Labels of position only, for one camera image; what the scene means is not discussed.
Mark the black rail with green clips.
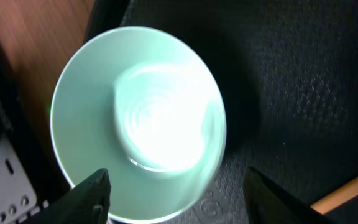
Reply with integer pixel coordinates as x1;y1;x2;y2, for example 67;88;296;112
0;48;65;223

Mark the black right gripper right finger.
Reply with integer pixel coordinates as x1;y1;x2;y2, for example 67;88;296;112
243;167;333;224

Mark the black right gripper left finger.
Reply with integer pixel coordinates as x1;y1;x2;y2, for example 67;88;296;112
23;168;111;224

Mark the mint green bowl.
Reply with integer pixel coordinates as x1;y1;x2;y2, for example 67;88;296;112
50;26;226;223

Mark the round black tray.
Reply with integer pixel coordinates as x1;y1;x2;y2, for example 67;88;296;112
85;0;358;223

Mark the wooden chopstick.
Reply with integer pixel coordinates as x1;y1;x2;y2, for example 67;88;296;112
311;177;358;215

